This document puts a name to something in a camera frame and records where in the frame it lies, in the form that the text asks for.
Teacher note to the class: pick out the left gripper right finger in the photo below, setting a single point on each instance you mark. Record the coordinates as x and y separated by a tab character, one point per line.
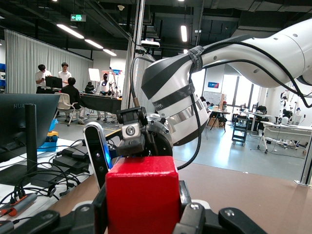
184	195

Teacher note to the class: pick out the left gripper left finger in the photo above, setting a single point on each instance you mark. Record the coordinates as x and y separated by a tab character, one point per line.
100	212

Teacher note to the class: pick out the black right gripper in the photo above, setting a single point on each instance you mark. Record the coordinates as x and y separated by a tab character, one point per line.
158	143

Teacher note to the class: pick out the red wooden block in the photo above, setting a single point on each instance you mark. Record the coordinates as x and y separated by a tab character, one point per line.
142	195

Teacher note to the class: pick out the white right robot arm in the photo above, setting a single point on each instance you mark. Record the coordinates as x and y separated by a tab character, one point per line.
170	80

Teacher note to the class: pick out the table with black cloth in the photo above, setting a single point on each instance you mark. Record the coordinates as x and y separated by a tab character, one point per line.
102	103

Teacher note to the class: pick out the black power adapter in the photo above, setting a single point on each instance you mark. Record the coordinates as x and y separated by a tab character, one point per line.
70	152
73	165

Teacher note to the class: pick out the white humanoid robot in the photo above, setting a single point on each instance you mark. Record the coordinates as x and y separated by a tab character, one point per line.
104	84
287	104

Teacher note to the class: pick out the seated person in black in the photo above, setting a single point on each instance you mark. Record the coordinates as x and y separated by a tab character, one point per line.
72	95

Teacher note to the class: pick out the white flip board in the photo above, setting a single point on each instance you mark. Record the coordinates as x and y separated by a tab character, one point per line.
94	75

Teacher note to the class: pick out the white office chair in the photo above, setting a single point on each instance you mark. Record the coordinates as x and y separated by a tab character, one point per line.
64	102

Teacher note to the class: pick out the blue box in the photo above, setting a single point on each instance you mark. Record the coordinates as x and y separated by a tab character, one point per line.
47	145

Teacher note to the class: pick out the wooden work table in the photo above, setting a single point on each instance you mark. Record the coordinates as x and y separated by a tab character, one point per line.
218	117

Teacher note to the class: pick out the black trolley cart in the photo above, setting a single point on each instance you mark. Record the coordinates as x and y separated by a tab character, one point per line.
240	129

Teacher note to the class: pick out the long ceiling light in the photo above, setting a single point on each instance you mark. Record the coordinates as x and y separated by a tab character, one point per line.
70	31
109	52
184	33
93	44

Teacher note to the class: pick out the person in white shirt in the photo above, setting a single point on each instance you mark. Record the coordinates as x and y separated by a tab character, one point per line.
42	78
64	75

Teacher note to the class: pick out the small black monitor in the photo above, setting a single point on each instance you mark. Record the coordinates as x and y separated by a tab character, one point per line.
53	82

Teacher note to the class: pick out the dark computer monitor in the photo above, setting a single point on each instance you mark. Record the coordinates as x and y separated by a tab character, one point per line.
14	117

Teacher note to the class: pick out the white work table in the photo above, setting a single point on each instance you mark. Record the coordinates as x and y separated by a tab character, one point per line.
287	129

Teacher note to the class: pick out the grey curtain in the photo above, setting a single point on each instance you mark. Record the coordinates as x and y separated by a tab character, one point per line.
24	61

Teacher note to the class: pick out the white smoke detector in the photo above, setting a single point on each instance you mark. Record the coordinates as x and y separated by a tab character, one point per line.
121	7

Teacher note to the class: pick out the green exit sign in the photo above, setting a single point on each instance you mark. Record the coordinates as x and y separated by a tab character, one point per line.
78	17

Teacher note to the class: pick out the blue storage bins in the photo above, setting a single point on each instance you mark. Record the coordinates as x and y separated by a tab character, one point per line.
2	73

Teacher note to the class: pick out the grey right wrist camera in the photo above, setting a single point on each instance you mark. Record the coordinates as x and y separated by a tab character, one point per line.
96	151

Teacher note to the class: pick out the wall whiteboard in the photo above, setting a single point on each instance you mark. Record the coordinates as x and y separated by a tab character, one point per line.
212	97

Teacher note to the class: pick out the blue wall sign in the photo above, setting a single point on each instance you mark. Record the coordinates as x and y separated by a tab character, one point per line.
213	84

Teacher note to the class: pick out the white overhead camera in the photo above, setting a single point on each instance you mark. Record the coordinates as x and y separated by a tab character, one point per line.
150	44

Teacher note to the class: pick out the tall aluminium post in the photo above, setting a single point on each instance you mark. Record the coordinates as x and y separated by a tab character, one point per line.
140	24

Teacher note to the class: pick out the aluminium frame post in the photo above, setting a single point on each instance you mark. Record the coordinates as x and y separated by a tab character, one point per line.
306	168

